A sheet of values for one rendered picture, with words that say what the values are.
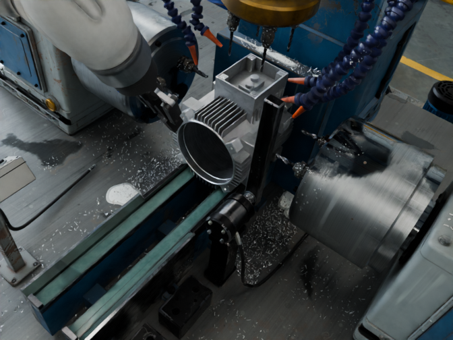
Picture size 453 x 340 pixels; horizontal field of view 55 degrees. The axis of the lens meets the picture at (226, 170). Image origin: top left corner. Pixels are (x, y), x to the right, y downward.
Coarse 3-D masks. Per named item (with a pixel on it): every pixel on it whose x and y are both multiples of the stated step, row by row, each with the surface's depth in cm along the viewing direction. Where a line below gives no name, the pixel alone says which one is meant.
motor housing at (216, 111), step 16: (208, 96) 96; (208, 112) 87; (224, 112) 87; (240, 112) 88; (288, 112) 97; (192, 128) 97; (208, 128) 86; (224, 128) 86; (240, 128) 88; (256, 128) 90; (288, 128) 97; (176, 144) 97; (192, 144) 99; (208, 144) 102; (224, 144) 85; (192, 160) 98; (208, 160) 100; (224, 160) 101; (240, 160) 86; (208, 176) 97; (224, 176) 96; (240, 176) 88
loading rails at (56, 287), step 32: (160, 192) 96; (192, 192) 104; (128, 224) 90; (160, 224) 99; (192, 224) 91; (64, 256) 82; (96, 256) 84; (128, 256) 94; (160, 256) 86; (192, 256) 94; (32, 288) 78; (64, 288) 79; (96, 288) 88; (128, 288) 81; (160, 288) 88; (64, 320) 86; (96, 320) 76; (128, 320) 82
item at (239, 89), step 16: (240, 64) 93; (256, 64) 95; (224, 80) 87; (240, 80) 93; (256, 80) 91; (272, 80) 94; (224, 96) 90; (240, 96) 87; (256, 96) 85; (256, 112) 88
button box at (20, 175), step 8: (8, 160) 78; (16, 160) 77; (0, 168) 75; (8, 168) 76; (16, 168) 77; (24, 168) 78; (0, 176) 75; (8, 176) 76; (16, 176) 77; (24, 176) 78; (32, 176) 78; (0, 184) 75; (8, 184) 76; (16, 184) 77; (24, 184) 78; (0, 192) 75; (8, 192) 76; (0, 200) 75
